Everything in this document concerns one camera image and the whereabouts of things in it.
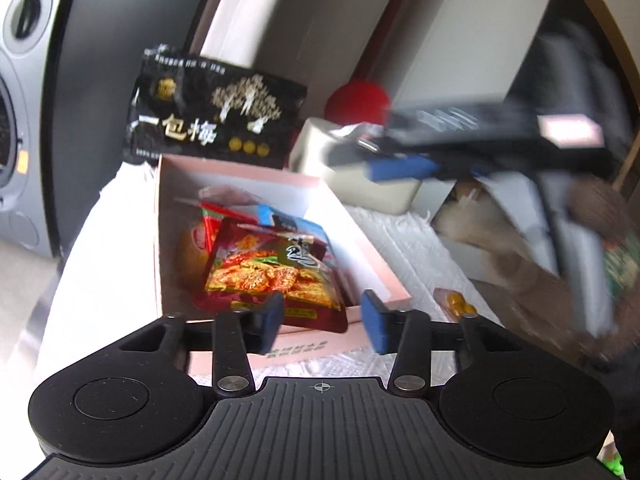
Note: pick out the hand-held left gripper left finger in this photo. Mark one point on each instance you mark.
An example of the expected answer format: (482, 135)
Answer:
(270, 317)

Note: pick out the green snack packet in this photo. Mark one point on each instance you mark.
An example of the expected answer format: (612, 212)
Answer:
(619, 265)

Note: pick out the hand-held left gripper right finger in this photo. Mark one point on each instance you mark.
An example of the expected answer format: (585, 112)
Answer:
(375, 320)

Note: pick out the blue snack packet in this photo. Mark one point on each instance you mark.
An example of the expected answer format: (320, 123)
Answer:
(300, 227)

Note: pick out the pink cardboard box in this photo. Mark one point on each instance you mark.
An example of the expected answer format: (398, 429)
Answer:
(170, 260)

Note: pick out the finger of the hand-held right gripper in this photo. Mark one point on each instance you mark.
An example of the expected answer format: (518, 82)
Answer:
(400, 167)
(360, 150)

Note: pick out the beige plastic container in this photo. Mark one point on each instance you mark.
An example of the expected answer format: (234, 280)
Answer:
(380, 192)

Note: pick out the red round object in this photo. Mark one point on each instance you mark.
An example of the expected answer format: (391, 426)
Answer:
(357, 102)

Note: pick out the red chili snack packet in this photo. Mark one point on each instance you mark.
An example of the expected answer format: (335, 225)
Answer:
(215, 220)

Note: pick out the beige plush toy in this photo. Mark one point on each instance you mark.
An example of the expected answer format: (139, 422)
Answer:
(510, 255)

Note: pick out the black monitor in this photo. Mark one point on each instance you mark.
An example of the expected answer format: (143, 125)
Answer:
(100, 35)

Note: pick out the yellow candy packet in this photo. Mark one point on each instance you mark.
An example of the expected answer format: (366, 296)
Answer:
(455, 305)

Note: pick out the grey speaker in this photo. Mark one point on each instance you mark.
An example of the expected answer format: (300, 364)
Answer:
(30, 185)

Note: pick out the red spicy snack packet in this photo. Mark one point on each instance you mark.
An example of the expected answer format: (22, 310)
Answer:
(260, 270)

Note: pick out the black snack bag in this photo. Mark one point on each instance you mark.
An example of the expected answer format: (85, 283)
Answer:
(200, 110)

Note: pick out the wooden curved frame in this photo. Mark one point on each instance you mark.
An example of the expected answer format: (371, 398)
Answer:
(610, 5)

